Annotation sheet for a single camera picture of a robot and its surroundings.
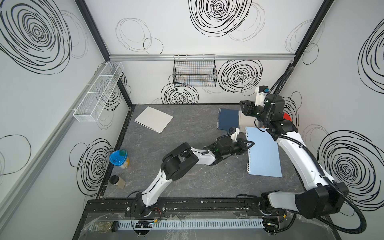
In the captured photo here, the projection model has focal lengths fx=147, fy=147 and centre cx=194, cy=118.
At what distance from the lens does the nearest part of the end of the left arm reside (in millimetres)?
703

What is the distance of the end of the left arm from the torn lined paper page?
45 cm

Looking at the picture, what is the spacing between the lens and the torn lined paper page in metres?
1.07
